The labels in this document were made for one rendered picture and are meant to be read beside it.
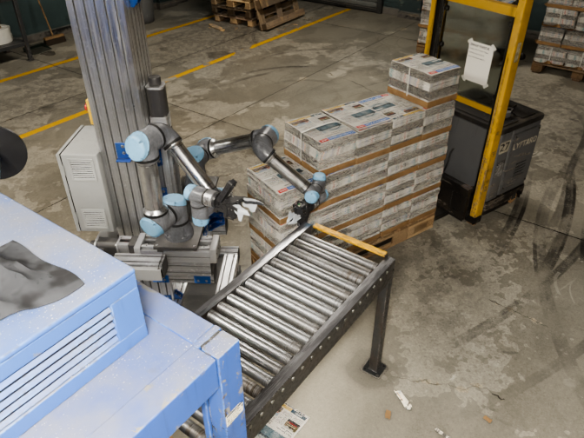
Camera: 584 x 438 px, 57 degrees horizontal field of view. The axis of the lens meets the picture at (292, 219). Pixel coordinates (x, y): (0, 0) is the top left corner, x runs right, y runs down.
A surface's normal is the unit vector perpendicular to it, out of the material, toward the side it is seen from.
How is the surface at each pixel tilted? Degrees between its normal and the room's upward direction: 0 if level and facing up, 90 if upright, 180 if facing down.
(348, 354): 0
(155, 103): 90
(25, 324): 0
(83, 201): 90
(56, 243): 0
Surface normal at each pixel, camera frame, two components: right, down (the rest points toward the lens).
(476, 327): 0.00, -0.82
